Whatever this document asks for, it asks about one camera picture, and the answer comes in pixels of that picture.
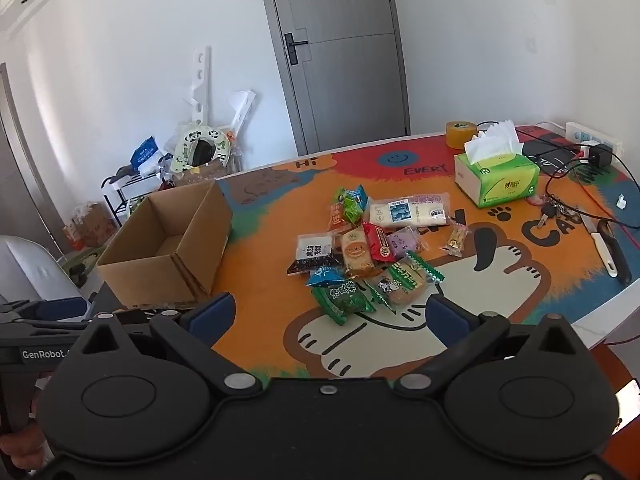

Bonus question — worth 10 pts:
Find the bunch of keys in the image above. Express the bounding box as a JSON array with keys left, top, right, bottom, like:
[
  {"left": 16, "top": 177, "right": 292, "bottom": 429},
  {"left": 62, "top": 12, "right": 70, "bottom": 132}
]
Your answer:
[{"left": 525, "top": 194, "right": 583, "bottom": 231}]

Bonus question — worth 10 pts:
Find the colourful printed table mat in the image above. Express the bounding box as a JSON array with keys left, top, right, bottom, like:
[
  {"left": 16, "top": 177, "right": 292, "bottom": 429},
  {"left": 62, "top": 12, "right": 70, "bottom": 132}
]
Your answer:
[{"left": 212, "top": 124, "right": 640, "bottom": 382}]

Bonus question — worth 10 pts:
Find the black shoe rack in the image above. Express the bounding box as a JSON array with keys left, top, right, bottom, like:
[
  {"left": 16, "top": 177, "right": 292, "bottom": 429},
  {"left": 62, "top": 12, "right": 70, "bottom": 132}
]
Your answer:
[{"left": 102, "top": 165, "right": 173, "bottom": 228}]

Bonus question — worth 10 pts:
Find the small yellow snack packet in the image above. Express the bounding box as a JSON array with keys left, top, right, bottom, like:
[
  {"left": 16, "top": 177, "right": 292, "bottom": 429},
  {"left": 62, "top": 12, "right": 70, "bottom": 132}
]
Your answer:
[{"left": 442, "top": 222, "right": 472, "bottom": 259}]

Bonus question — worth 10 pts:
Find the tall white foam piece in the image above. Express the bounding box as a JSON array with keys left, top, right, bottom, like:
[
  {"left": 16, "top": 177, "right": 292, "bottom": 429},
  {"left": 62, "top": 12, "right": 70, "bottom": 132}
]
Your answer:
[{"left": 182, "top": 46, "right": 212, "bottom": 128}]

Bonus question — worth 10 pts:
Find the green tissue box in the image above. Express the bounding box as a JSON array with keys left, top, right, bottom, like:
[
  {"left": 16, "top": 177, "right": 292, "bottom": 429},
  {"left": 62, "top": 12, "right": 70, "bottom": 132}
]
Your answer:
[{"left": 454, "top": 119, "right": 541, "bottom": 209}]

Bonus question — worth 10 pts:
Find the white chair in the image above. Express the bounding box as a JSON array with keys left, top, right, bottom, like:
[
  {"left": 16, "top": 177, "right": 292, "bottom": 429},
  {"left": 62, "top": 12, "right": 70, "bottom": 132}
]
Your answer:
[{"left": 0, "top": 235, "right": 94, "bottom": 312}]

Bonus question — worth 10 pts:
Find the black cable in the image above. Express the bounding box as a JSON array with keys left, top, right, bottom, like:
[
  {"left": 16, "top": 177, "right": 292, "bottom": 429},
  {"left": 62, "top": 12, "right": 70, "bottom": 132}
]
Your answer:
[
  {"left": 475, "top": 120, "right": 568, "bottom": 147},
  {"left": 544, "top": 146, "right": 640, "bottom": 226}
]

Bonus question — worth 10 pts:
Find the small printed cardboard box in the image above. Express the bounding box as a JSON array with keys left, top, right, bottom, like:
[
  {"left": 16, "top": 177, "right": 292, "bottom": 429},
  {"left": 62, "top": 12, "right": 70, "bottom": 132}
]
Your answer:
[{"left": 62, "top": 201, "right": 118, "bottom": 250}]

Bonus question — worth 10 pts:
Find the purple snack packet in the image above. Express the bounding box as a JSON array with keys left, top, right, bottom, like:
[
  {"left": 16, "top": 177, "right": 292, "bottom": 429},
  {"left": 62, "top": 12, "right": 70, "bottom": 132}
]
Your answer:
[{"left": 390, "top": 227, "right": 427, "bottom": 259}]

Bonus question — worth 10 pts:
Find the light green snack packet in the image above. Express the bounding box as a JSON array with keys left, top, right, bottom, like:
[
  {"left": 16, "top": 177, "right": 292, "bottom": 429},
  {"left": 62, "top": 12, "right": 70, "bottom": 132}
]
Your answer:
[{"left": 337, "top": 187, "right": 363, "bottom": 224}]

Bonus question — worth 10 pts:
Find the beige biscuit packet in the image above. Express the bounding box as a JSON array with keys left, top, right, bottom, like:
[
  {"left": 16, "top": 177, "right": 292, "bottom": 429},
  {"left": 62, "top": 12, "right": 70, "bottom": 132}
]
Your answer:
[{"left": 340, "top": 227, "right": 382, "bottom": 279}]

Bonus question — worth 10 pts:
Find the blue plastic bag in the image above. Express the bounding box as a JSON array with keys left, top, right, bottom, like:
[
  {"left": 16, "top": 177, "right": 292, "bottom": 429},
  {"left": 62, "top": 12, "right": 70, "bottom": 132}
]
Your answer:
[{"left": 131, "top": 136, "right": 160, "bottom": 170}]

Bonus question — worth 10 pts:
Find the brown tape roll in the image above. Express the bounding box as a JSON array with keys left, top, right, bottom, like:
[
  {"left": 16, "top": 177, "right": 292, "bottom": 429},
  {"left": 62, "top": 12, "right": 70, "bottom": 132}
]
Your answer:
[{"left": 445, "top": 121, "right": 478, "bottom": 150}]

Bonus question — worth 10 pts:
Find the black door handle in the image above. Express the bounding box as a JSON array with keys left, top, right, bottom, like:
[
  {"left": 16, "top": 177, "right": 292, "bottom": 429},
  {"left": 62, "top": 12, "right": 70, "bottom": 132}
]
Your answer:
[{"left": 283, "top": 32, "right": 309, "bottom": 65}]

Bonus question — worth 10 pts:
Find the green panda floor mat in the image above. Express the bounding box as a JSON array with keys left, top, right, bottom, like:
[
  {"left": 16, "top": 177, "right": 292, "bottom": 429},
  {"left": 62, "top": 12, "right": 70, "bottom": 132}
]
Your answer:
[{"left": 56, "top": 246, "right": 110, "bottom": 287}]

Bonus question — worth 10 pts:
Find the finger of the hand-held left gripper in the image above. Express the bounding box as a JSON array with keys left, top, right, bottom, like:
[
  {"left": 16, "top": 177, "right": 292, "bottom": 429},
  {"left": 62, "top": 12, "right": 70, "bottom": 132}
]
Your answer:
[
  {"left": 0, "top": 316, "right": 90, "bottom": 333},
  {"left": 0, "top": 297, "right": 91, "bottom": 322}
]

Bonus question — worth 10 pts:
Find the short white foam piece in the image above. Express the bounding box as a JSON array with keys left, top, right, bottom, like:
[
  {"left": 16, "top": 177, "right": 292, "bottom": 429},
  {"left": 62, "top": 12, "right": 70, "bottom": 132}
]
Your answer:
[{"left": 227, "top": 90, "right": 257, "bottom": 133}]

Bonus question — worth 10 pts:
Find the black mouse pad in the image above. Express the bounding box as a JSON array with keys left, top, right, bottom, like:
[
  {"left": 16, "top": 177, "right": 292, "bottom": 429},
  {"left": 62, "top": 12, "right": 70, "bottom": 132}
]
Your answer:
[{"left": 519, "top": 132, "right": 621, "bottom": 184}]

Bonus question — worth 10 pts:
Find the person's left hand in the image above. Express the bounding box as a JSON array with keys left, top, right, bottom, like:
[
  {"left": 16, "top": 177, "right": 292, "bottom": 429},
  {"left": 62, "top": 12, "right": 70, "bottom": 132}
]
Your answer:
[{"left": 0, "top": 425, "right": 47, "bottom": 472}]

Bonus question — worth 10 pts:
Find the dark green snack packet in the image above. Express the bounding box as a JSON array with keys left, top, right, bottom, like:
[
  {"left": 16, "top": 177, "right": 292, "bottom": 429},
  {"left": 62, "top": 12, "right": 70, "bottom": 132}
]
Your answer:
[{"left": 311, "top": 280, "right": 377, "bottom": 327}]

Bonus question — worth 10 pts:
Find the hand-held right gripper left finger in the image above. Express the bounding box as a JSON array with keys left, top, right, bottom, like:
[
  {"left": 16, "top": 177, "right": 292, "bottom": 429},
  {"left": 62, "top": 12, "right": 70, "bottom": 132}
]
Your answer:
[{"left": 77, "top": 292, "right": 263, "bottom": 397}]

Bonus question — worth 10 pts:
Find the taped cardboard box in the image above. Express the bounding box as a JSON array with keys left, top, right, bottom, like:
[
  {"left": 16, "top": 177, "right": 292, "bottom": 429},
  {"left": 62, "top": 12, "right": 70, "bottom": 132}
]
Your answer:
[{"left": 172, "top": 159, "right": 228, "bottom": 187}]

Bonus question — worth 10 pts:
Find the grey doorway frame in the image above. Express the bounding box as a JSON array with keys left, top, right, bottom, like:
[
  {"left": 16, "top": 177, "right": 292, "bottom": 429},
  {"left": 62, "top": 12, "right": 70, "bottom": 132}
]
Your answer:
[{"left": 0, "top": 62, "right": 68, "bottom": 253}]

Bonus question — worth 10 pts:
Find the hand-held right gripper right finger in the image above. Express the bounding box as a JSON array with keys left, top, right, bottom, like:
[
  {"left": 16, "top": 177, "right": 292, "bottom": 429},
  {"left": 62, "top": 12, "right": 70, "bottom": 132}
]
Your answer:
[{"left": 394, "top": 294, "right": 587, "bottom": 396}]

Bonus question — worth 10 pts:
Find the black charger adapter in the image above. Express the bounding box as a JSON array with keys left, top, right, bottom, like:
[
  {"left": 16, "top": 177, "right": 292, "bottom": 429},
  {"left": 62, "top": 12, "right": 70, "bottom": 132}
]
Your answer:
[{"left": 582, "top": 142, "right": 615, "bottom": 168}]

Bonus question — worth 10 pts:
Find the black and white snack packet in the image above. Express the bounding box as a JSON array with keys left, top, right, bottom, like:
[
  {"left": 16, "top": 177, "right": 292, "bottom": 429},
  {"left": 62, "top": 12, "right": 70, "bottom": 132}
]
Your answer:
[{"left": 287, "top": 232, "right": 344, "bottom": 277}]

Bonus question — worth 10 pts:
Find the green striped snack packet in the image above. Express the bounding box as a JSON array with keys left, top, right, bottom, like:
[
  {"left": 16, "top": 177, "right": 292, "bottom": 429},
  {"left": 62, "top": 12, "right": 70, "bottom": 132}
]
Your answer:
[{"left": 386, "top": 252, "right": 446, "bottom": 307}]

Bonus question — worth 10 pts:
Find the grey door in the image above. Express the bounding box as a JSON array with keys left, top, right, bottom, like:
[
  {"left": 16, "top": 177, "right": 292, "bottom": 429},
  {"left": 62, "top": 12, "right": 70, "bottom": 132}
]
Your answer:
[{"left": 255, "top": 0, "right": 412, "bottom": 157}]

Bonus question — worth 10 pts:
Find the white plastic knife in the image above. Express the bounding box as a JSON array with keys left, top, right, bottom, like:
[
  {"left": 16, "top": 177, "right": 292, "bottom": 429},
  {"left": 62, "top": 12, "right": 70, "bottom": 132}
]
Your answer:
[{"left": 591, "top": 232, "right": 619, "bottom": 278}]

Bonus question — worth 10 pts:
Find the black knife sheath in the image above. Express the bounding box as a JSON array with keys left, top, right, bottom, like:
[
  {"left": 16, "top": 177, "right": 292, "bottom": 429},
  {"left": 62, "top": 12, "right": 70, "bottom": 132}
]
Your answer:
[{"left": 597, "top": 219, "right": 633, "bottom": 286}]

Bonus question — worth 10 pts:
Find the red snack packet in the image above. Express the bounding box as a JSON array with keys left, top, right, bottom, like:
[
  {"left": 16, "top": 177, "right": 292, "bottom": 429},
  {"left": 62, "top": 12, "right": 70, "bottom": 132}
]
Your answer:
[{"left": 362, "top": 222, "right": 401, "bottom": 264}]

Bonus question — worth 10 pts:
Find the brown cardboard box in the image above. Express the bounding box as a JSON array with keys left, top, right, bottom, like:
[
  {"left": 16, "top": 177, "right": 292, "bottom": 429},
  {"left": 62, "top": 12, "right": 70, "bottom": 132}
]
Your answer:
[{"left": 96, "top": 180, "right": 234, "bottom": 311}]

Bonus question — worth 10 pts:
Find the white power strip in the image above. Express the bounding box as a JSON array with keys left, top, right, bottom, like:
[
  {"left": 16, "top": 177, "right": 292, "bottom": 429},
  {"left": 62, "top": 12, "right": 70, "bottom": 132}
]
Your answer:
[{"left": 565, "top": 121, "right": 626, "bottom": 157}]

